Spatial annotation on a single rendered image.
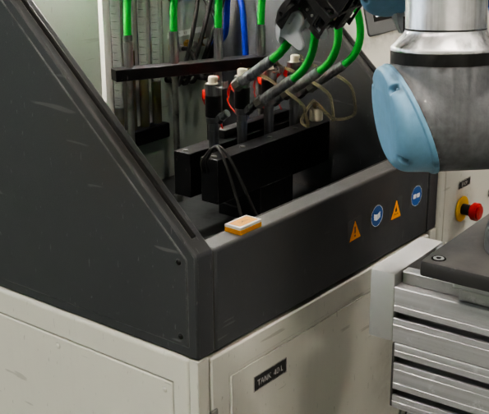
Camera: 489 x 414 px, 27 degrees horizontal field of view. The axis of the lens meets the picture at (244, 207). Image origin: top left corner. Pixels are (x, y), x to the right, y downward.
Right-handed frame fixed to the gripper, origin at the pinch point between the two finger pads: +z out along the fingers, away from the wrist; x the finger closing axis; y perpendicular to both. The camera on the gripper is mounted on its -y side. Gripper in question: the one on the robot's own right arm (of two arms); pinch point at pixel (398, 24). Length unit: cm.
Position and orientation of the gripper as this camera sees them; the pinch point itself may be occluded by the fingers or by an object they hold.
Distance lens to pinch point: 169.1
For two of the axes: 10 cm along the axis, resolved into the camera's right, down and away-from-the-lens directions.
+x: 6.2, -2.6, 7.4
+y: 7.8, 2.0, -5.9
